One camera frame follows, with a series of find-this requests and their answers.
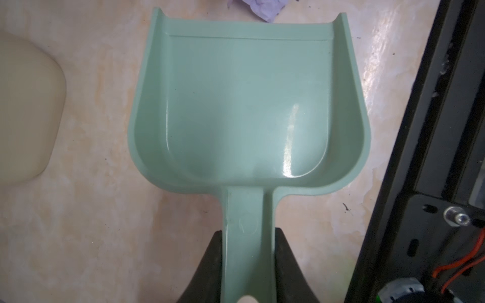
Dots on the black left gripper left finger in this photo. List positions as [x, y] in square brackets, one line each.
[205, 285]

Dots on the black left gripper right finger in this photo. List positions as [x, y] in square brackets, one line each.
[291, 285]

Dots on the mint green dustpan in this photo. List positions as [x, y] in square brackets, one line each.
[249, 112]

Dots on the yellow lined trash bin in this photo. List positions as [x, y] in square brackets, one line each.
[33, 93]

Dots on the purple paper front cluster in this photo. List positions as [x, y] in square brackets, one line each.
[267, 10]

